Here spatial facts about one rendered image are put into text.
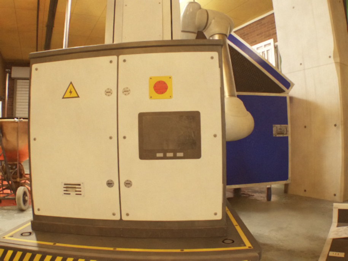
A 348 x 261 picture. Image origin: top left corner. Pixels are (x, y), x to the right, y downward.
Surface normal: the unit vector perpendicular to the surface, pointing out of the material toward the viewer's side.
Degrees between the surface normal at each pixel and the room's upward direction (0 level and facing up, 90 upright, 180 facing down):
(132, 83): 90
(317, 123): 90
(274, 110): 90
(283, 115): 90
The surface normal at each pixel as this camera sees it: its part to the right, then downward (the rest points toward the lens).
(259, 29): -0.88, 0.01
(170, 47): -0.04, -0.01
